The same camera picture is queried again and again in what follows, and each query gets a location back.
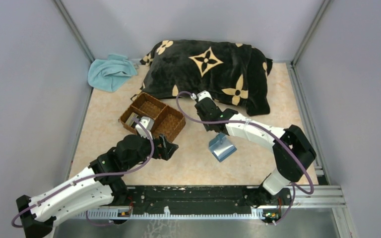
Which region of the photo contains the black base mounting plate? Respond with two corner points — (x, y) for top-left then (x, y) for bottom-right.
(111, 185), (292, 215)

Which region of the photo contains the aluminium front rail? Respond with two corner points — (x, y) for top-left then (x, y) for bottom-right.
(68, 185), (346, 222)

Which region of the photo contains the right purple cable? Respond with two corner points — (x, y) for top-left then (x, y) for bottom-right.
(176, 91), (315, 226)

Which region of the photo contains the purple cable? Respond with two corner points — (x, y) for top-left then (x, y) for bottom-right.
(176, 91), (315, 226)
(11, 118), (155, 229)

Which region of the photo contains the black pillow with tan flowers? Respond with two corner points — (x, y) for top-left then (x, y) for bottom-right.
(131, 40), (273, 116)

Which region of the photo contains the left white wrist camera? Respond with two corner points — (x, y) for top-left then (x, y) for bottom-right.
(134, 117), (154, 140)

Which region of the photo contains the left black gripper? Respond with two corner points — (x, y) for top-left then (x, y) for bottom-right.
(125, 130), (178, 170)

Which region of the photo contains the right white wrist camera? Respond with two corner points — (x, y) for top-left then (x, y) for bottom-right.
(196, 90), (213, 103)

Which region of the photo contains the teal leather card holder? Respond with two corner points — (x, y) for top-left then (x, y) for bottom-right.
(208, 133), (237, 162)

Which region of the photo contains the woven brown divided basket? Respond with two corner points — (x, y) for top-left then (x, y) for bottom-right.
(118, 93), (186, 142)

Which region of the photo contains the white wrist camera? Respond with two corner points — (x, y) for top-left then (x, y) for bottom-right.
(196, 90), (213, 103)
(134, 117), (154, 140)

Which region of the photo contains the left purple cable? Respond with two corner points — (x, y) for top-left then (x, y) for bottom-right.
(11, 118), (155, 229)

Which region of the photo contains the light blue cloth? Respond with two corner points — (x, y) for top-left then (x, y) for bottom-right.
(87, 54), (137, 93)

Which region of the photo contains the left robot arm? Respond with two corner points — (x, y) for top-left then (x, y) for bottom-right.
(16, 134), (179, 238)

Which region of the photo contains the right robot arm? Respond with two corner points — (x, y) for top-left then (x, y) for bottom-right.
(195, 97), (317, 205)

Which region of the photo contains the silver credit card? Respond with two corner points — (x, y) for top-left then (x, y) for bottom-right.
(209, 139), (236, 160)

